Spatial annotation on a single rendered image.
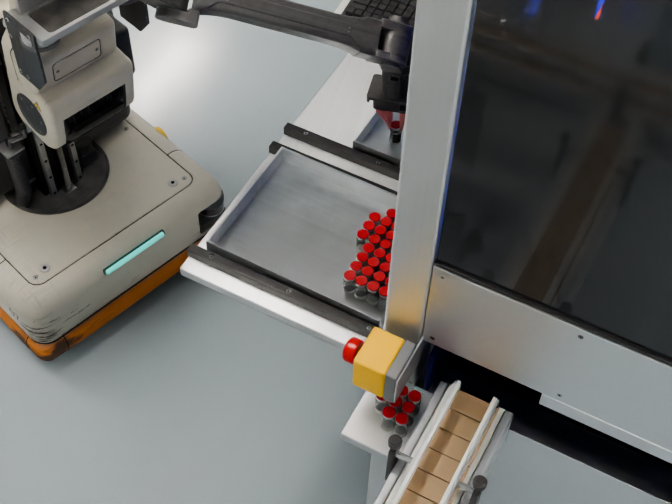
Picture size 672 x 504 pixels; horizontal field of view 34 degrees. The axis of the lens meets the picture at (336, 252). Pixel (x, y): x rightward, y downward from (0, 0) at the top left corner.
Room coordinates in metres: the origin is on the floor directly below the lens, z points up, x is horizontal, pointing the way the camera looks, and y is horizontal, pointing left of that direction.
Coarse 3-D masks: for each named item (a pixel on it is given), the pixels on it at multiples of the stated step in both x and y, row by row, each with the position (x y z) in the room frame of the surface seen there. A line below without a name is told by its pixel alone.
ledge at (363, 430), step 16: (368, 400) 0.88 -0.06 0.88; (352, 416) 0.85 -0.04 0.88; (368, 416) 0.85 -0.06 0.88; (416, 416) 0.85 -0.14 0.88; (352, 432) 0.82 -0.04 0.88; (368, 432) 0.82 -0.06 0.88; (384, 432) 0.82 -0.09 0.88; (368, 448) 0.79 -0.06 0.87; (384, 448) 0.79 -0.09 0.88; (400, 448) 0.79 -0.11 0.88
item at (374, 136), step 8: (376, 112) 1.49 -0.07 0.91; (368, 120) 1.47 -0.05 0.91; (376, 120) 1.50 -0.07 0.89; (392, 120) 1.50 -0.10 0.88; (368, 128) 1.47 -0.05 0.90; (376, 128) 1.48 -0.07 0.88; (384, 128) 1.48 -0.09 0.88; (360, 136) 1.43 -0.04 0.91; (368, 136) 1.46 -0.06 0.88; (376, 136) 1.46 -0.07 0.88; (384, 136) 1.46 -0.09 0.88; (360, 144) 1.41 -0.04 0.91; (368, 144) 1.44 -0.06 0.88; (376, 144) 1.44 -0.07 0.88; (384, 144) 1.44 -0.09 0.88; (392, 144) 1.44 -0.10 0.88; (400, 144) 1.44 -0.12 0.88; (368, 152) 1.40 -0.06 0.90; (376, 152) 1.39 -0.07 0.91; (384, 152) 1.39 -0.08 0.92; (392, 152) 1.42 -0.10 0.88; (400, 152) 1.42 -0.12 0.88; (384, 160) 1.38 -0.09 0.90; (392, 160) 1.38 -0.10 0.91; (400, 160) 1.37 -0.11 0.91
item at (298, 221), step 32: (288, 160) 1.38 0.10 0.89; (256, 192) 1.30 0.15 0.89; (288, 192) 1.31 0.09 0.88; (320, 192) 1.31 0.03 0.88; (352, 192) 1.31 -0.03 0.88; (384, 192) 1.29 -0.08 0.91; (224, 224) 1.21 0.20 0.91; (256, 224) 1.23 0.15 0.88; (288, 224) 1.23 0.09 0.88; (320, 224) 1.24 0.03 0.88; (352, 224) 1.24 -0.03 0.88; (224, 256) 1.15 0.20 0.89; (256, 256) 1.16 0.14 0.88; (288, 256) 1.16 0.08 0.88; (320, 256) 1.16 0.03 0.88; (352, 256) 1.16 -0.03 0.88; (320, 288) 1.09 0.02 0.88; (384, 320) 1.03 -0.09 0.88
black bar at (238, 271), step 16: (192, 256) 1.15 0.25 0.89; (208, 256) 1.14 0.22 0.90; (224, 272) 1.12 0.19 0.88; (240, 272) 1.11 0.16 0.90; (256, 272) 1.11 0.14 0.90; (272, 288) 1.08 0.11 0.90; (288, 288) 1.08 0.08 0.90; (304, 304) 1.05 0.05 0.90; (320, 304) 1.05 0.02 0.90; (336, 320) 1.02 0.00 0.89; (352, 320) 1.02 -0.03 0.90
